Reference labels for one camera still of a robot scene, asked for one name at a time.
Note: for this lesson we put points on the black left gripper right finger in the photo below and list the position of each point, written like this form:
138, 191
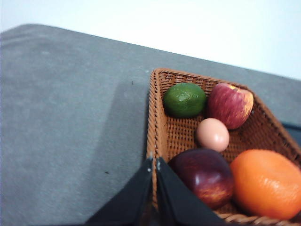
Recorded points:
178, 206

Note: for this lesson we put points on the red apple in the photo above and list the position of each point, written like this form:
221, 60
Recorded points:
230, 104

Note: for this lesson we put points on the orange mandarin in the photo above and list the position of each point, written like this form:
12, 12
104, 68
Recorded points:
267, 184

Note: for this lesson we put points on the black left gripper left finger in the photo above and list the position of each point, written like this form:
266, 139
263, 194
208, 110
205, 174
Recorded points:
130, 205

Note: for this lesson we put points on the dark red plum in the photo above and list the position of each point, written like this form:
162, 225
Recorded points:
208, 173

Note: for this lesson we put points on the brown wicker basket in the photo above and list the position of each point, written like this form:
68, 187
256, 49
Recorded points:
168, 135

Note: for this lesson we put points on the green lime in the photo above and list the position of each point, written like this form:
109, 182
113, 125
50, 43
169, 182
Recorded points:
184, 100

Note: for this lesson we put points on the beige egg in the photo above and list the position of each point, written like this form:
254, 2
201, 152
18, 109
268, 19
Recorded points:
213, 134

